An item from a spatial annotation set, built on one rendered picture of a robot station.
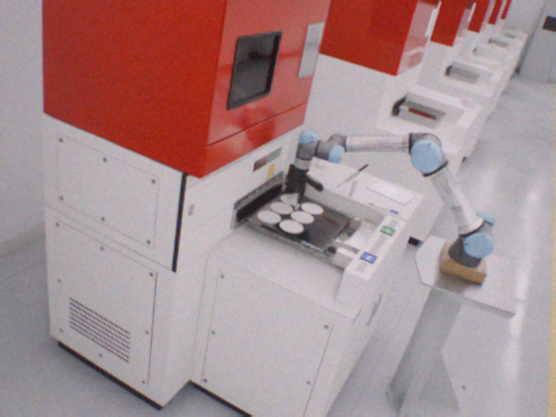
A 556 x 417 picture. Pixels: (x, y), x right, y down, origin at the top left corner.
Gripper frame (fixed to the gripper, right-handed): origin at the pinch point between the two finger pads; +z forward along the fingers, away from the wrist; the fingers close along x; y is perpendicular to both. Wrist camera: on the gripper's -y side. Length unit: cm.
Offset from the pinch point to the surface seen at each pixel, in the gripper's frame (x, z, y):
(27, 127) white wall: -79, 14, 145
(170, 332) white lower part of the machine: 45, 38, 48
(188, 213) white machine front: 43, -15, 46
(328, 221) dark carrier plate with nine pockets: 7.0, 1.3, -13.5
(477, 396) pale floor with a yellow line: 19, 91, -118
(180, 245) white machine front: 45, -3, 48
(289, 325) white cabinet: 50, 25, 3
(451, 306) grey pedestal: 27, 26, -74
